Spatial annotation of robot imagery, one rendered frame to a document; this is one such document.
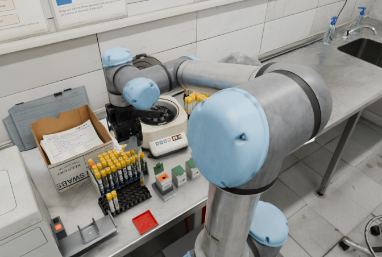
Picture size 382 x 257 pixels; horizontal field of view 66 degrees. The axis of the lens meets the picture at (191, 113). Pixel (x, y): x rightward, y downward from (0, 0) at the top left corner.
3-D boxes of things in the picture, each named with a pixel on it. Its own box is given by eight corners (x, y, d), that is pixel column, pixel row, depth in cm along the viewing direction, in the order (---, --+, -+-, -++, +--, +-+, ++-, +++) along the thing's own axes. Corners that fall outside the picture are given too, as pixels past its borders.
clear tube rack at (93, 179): (100, 198, 108) (96, 186, 103) (90, 181, 114) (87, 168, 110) (149, 174, 117) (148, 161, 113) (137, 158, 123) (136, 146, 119)
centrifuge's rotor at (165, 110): (147, 137, 126) (146, 124, 122) (136, 117, 137) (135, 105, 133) (179, 127, 132) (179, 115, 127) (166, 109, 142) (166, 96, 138)
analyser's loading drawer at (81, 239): (54, 268, 86) (49, 260, 83) (48, 250, 90) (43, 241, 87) (119, 231, 95) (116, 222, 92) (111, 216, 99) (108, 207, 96)
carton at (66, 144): (57, 194, 109) (45, 167, 100) (39, 149, 127) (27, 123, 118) (119, 166, 120) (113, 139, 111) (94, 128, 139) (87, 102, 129)
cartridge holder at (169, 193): (164, 202, 107) (163, 195, 105) (151, 186, 112) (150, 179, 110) (176, 194, 109) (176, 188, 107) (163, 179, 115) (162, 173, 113)
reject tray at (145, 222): (140, 235, 96) (140, 233, 96) (131, 220, 101) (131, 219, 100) (158, 224, 100) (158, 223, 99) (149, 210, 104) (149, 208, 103)
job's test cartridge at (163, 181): (162, 194, 108) (161, 183, 104) (156, 186, 111) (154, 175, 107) (171, 189, 110) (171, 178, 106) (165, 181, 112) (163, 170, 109)
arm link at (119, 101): (127, 78, 86) (141, 90, 80) (129, 91, 88) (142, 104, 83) (103, 86, 82) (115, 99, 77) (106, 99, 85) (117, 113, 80)
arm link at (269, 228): (288, 249, 77) (303, 223, 68) (251, 281, 70) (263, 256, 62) (256, 215, 84) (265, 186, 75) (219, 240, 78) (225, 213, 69)
